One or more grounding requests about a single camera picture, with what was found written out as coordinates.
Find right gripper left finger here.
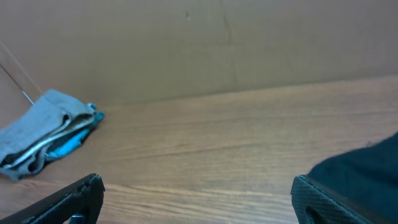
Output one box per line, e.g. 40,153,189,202
1,174,105,224

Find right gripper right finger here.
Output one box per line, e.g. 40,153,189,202
290,175,391,224

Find black t-shirt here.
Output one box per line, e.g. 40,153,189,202
308,134,397,222

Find folded grey shorts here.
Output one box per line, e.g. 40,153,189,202
1,90,96,179

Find folded blue garment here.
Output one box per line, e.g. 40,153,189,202
45,103,105,161

